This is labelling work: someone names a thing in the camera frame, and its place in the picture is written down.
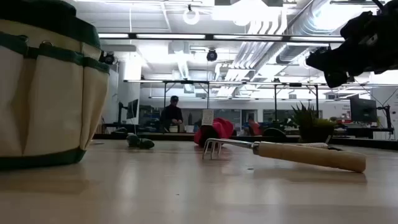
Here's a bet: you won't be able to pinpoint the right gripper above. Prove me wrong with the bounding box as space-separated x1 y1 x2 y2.
306 0 398 89

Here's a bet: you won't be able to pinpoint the hand rake wooden handle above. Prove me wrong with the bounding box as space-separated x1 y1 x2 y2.
201 138 367 174

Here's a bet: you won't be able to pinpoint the red fabric gardening glove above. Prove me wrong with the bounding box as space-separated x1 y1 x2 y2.
193 109 234 147

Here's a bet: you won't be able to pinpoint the green-handled pruning shears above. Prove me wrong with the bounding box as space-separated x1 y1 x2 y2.
126 133 155 150

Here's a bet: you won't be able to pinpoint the cream green-trimmed gardening bag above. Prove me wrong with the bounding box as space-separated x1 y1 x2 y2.
0 0 110 171

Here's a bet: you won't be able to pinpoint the black computer monitor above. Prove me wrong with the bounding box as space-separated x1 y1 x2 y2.
349 94 378 124

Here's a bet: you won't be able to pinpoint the potted succulent plant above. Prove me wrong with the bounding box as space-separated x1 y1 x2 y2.
290 101 337 144

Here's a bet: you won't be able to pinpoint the dark office desk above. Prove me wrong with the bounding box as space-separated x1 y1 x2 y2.
335 124 396 140

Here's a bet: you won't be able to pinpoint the black rounded chair back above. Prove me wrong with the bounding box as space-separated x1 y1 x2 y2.
262 127 287 138

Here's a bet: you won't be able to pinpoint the overhead light bar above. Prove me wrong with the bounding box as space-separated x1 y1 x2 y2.
98 32 346 44

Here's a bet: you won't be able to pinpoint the person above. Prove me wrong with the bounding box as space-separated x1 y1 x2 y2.
160 95 184 133

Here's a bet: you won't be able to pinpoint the black monitor on stand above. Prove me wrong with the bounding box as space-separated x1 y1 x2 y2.
117 98 139 125

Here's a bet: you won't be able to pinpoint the silver ventilation duct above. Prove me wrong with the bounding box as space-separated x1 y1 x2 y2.
275 0 346 65

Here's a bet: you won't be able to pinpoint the black metal gantry frame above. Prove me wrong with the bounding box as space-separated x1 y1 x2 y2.
161 79 320 119

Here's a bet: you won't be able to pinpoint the black aluminium table frame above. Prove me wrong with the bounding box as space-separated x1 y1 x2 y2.
93 133 398 151

